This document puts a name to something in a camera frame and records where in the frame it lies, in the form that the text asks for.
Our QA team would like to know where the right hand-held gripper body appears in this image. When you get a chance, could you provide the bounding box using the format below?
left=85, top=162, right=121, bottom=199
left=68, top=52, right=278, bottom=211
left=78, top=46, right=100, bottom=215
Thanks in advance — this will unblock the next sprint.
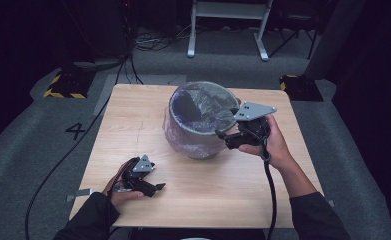
left=230, top=101, right=278, bottom=150

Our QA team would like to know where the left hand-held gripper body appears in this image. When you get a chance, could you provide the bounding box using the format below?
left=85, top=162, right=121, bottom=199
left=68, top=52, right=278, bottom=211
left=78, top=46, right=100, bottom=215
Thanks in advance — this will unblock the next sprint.
left=121, top=153, right=157, bottom=198

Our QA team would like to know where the green round bin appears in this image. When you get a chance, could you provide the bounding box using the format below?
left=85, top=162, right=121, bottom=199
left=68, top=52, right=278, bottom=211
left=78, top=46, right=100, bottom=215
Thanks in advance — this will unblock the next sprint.
left=167, top=80, right=241, bottom=160

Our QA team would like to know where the purple plastic bag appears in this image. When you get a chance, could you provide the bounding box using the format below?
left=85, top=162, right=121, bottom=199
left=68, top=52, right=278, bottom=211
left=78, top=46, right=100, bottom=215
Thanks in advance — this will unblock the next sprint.
left=162, top=80, right=241, bottom=160

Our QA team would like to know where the person's left hand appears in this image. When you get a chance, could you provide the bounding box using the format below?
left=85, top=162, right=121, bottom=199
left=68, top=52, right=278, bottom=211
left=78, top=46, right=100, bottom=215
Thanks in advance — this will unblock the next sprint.
left=102, top=162, right=145, bottom=215

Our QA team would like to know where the person's right hand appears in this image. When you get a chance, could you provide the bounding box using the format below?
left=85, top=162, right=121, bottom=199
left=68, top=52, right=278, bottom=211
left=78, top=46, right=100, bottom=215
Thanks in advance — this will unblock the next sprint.
left=238, top=114, right=296, bottom=172

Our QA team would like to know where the black yellow striped base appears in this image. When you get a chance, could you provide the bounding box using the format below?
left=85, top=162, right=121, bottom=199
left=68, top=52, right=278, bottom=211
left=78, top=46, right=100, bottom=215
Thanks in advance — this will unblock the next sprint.
left=279, top=74, right=325, bottom=103
left=43, top=71, right=96, bottom=100

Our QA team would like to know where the black tripod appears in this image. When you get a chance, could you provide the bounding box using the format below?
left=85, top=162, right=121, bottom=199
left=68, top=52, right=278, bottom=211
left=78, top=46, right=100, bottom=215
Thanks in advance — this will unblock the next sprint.
left=268, top=13, right=319, bottom=60

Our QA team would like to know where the white metal stand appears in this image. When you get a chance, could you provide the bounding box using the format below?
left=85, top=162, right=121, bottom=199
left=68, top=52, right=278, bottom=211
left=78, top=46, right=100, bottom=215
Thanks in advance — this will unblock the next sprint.
left=186, top=0, right=274, bottom=62

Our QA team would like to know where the grey pillar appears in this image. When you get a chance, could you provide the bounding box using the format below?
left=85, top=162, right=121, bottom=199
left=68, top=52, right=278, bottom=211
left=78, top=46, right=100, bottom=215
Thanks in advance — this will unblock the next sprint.
left=304, top=0, right=367, bottom=81

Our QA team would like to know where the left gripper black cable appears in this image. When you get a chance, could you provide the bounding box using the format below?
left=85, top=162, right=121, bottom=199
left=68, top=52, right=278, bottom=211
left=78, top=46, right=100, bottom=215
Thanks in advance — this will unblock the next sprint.
left=106, top=157, right=141, bottom=240

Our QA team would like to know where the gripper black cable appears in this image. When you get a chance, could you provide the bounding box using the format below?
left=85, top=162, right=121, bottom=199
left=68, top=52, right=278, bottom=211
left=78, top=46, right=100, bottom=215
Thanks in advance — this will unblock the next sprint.
left=106, top=157, right=141, bottom=240
left=258, top=131, right=279, bottom=240

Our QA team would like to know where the metal table bracket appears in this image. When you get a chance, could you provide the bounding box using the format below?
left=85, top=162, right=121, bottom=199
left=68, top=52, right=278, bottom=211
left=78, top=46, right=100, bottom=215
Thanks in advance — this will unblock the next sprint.
left=66, top=188, right=93, bottom=203

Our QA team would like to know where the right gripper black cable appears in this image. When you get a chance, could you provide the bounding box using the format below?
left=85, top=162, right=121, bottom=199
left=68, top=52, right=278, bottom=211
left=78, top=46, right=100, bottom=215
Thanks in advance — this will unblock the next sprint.
left=258, top=131, right=279, bottom=240

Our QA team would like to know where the long black floor cable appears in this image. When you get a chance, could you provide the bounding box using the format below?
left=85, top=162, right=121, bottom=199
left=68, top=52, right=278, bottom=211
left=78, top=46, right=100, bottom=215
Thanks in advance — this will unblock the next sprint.
left=24, top=49, right=134, bottom=240

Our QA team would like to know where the bundle of floor cables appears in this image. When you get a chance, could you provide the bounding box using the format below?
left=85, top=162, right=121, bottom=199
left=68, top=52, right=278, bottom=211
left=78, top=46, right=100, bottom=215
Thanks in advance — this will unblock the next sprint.
left=132, top=24, right=191, bottom=53

